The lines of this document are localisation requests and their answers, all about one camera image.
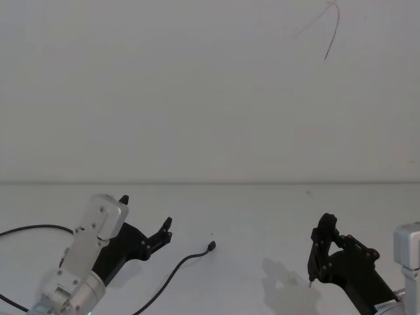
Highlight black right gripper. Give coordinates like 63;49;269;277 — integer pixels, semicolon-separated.
307;213;396;315

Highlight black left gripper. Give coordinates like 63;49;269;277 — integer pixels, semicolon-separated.
93;194;174;287

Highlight white table cloth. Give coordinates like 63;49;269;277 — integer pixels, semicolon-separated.
0;182;420;315

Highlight black cable with plug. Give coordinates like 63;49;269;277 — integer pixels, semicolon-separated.
131;241;217;315

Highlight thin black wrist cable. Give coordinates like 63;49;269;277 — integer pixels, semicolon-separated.
0;224;78;312

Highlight plain pale wall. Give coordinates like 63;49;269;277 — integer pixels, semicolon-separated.
0;0;420;184

